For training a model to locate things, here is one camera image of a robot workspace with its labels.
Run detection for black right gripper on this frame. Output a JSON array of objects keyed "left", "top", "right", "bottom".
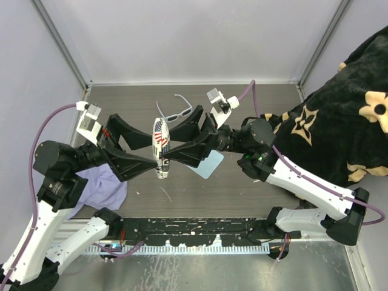
[{"left": 160, "top": 104, "right": 250, "bottom": 167}]

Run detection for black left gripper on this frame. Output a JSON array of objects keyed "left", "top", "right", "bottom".
[{"left": 69, "top": 113, "right": 161, "bottom": 178}]

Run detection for flag print glasses case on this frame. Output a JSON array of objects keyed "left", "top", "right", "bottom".
[{"left": 152, "top": 118, "right": 170, "bottom": 179}]

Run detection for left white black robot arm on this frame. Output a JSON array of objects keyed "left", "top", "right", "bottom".
[{"left": 1, "top": 114, "right": 156, "bottom": 290}]

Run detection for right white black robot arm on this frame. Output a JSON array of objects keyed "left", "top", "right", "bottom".
[{"left": 166, "top": 105, "right": 369, "bottom": 246}]

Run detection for white rectangular sunglasses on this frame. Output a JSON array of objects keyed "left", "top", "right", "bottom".
[{"left": 155, "top": 93, "right": 193, "bottom": 122}]

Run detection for light blue cleaning cloth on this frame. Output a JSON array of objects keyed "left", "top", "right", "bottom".
[{"left": 189, "top": 150, "right": 224, "bottom": 179}]

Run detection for lavender crumpled cloth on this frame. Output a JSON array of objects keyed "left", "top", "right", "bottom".
[{"left": 67, "top": 164, "right": 128, "bottom": 220}]

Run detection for black floral plush blanket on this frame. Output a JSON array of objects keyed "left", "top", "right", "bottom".
[{"left": 263, "top": 28, "right": 387, "bottom": 187}]

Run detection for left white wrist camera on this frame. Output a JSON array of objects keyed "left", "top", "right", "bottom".
[{"left": 76, "top": 101, "right": 102, "bottom": 146}]

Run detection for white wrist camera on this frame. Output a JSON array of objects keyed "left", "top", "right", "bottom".
[
  {"left": 76, "top": 101, "right": 102, "bottom": 146},
  {"left": 207, "top": 88, "right": 239, "bottom": 129}
]

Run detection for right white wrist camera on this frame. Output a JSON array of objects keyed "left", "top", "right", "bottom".
[{"left": 207, "top": 88, "right": 239, "bottom": 129}]

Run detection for left aluminium frame post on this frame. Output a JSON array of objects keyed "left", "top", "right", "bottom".
[{"left": 31, "top": 0, "right": 93, "bottom": 90}]

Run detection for aluminium frame post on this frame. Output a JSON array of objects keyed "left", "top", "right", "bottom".
[
  {"left": 31, "top": 0, "right": 93, "bottom": 90},
  {"left": 296, "top": 0, "right": 353, "bottom": 90}
]

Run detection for black paint-splattered base plate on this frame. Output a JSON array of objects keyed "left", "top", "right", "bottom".
[{"left": 105, "top": 218, "right": 285, "bottom": 247}]

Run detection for slotted white cable duct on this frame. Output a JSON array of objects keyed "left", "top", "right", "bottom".
[{"left": 83, "top": 242, "right": 271, "bottom": 256}]

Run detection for right aluminium frame post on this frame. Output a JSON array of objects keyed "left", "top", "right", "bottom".
[{"left": 296, "top": 0, "right": 353, "bottom": 90}]

